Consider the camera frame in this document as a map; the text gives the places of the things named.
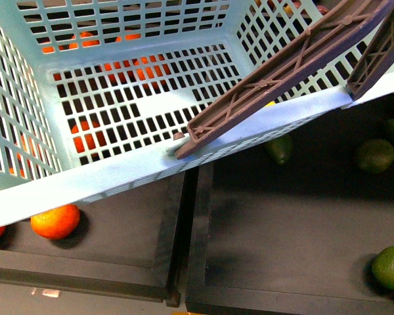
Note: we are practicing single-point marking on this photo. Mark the light blue plastic basket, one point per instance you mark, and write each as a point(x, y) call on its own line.
point(92, 92)

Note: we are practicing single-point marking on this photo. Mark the brown basket handle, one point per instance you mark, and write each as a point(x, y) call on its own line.
point(340, 29)

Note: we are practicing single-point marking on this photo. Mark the yellow mango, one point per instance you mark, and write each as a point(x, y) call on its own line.
point(272, 103)

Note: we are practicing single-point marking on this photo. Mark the green avocado under basket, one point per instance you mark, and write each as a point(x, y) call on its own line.
point(280, 149)

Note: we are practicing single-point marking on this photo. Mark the green avocado middle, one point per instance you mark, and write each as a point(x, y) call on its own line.
point(374, 156)

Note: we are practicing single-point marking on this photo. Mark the green avocado right front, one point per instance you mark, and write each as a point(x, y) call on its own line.
point(383, 268)

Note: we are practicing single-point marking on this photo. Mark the black tray left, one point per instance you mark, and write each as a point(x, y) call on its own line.
point(127, 245)

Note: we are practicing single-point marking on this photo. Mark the black produce tray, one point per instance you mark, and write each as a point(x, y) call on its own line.
point(298, 238)

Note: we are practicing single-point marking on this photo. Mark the orange tangerine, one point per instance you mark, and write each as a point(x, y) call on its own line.
point(56, 224)

